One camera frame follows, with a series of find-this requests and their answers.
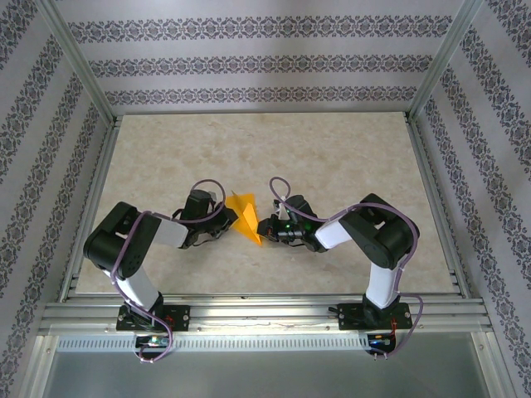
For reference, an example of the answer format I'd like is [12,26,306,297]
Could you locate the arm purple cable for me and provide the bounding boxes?
[110,178,227,366]
[269,177,428,360]

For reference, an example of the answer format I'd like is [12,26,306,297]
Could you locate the aluminium frame post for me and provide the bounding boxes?
[35,0,119,125]
[408,0,485,121]

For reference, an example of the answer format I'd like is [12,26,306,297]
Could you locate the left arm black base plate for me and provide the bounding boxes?
[116,305,192,332]

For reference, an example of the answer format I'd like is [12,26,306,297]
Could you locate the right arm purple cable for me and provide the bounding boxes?
[269,177,428,360]

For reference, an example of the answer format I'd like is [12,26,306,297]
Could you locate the grey metal panel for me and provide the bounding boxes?
[31,331,505,398]

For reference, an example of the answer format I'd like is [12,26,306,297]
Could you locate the orange paper sheet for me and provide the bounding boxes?
[225,191,266,246]

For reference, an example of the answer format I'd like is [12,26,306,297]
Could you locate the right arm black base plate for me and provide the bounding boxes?
[338,302,413,332]

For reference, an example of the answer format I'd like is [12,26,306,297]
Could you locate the aluminium cross rail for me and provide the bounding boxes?
[40,293,490,333]

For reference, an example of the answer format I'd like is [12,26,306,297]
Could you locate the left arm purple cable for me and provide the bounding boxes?
[110,178,227,366]

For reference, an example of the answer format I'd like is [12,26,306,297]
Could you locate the aluminium side rail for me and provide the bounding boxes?
[402,111,474,300]
[57,114,124,303]

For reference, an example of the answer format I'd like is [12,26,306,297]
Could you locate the slotted grey cable duct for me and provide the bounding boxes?
[56,333,371,352]

